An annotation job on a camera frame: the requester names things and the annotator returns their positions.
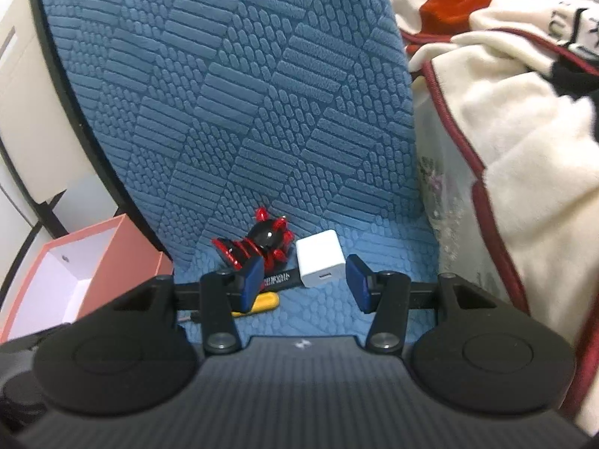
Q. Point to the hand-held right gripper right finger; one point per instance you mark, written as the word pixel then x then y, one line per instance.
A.
pixel 356 285

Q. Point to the pink cardboard box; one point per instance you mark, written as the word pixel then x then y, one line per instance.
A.
pixel 65 280

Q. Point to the white charger cube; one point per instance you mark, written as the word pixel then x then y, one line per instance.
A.
pixel 319 260

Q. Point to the black and red toy figure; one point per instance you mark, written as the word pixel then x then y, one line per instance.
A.
pixel 262 244

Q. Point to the white cabinet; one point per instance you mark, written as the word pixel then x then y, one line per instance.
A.
pixel 32 117

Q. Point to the yellow and black utility knife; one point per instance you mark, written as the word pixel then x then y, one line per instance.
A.
pixel 262 300

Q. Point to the cream blanket with red trim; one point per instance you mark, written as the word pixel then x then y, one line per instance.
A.
pixel 510 149

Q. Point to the blue textured cushion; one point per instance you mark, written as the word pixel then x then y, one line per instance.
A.
pixel 243 117

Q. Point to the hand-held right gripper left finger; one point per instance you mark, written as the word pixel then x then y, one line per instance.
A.
pixel 251 277

